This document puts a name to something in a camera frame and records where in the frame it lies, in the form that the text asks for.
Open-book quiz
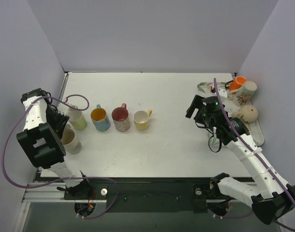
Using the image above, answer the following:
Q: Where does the light green mug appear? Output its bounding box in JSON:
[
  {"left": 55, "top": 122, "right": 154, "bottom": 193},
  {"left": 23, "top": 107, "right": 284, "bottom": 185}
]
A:
[{"left": 67, "top": 108, "right": 87, "bottom": 130}]

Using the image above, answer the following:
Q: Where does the cream floral mug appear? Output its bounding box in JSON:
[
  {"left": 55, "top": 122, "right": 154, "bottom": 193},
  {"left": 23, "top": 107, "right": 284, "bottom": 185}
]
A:
[{"left": 61, "top": 124, "right": 82, "bottom": 155}]

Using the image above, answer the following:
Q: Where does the blue butterfly mug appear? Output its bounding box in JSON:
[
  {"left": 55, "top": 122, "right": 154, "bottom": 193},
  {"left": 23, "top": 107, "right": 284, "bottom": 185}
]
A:
[{"left": 90, "top": 104, "right": 111, "bottom": 132}]

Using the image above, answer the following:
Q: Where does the yellow mug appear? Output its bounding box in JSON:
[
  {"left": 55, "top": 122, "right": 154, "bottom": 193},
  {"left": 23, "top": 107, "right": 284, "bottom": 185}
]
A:
[{"left": 133, "top": 110, "right": 152, "bottom": 131}]

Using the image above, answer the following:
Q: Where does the pink ghost mug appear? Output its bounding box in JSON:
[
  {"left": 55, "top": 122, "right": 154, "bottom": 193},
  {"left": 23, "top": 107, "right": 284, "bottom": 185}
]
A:
[{"left": 112, "top": 103, "right": 130, "bottom": 132}]

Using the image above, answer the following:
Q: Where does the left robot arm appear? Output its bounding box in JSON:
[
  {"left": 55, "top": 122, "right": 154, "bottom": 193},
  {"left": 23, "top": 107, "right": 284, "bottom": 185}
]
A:
[{"left": 16, "top": 88, "right": 93, "bottom": 199}]

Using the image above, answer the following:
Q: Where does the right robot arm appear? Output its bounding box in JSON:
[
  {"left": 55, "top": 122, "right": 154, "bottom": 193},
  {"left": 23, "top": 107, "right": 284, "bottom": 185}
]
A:
[{"left": 186, "top": 95, "right": 295, "bottom": 225}]

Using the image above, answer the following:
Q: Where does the beige round mug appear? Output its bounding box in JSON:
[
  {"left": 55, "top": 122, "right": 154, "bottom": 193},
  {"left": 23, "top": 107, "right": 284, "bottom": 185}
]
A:
[{"left": 231, "top": 105, "right": 259, "bottom": 124}]

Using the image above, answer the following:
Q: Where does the white coral pattern mug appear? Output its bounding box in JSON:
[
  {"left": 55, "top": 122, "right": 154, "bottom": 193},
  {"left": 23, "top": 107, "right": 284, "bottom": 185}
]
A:
[{"left": 228, "top": 81, "right": 257, "bottom": 107}]

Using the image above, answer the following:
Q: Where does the orange mug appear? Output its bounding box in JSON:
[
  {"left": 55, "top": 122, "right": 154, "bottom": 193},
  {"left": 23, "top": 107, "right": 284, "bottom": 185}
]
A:
[{"left": 225, "top": 76, "right": 247, "bottom": 94}]

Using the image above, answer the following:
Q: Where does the floral serving tray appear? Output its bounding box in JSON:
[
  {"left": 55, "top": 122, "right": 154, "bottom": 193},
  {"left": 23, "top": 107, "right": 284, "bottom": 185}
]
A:
[{"left": 197, "top": 82, "right": 265, "bottom": 146}]

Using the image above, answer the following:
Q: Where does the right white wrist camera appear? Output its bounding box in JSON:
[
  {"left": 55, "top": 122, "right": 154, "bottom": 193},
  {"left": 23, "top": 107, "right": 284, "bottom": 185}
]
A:
[{"left": 210, "top": 85, "right": 228, "bottom": 103}]

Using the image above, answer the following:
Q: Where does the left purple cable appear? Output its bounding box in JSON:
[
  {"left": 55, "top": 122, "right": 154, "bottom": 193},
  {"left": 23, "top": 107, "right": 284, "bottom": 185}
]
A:
[{"left": 2, "top": 94, "right": 119, "bottom": 220}]

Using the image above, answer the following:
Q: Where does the aluminium rail frame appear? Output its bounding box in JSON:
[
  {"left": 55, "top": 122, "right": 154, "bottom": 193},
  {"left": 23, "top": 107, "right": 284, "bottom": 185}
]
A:
[{"left": 22, "top": 183, "right": 65, "bottom": 203}]

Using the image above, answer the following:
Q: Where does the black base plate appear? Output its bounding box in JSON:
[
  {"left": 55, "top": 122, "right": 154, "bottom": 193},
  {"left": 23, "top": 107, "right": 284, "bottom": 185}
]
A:
[{"left": 62, "top": 176, "right": 239, "bottom": 214}]

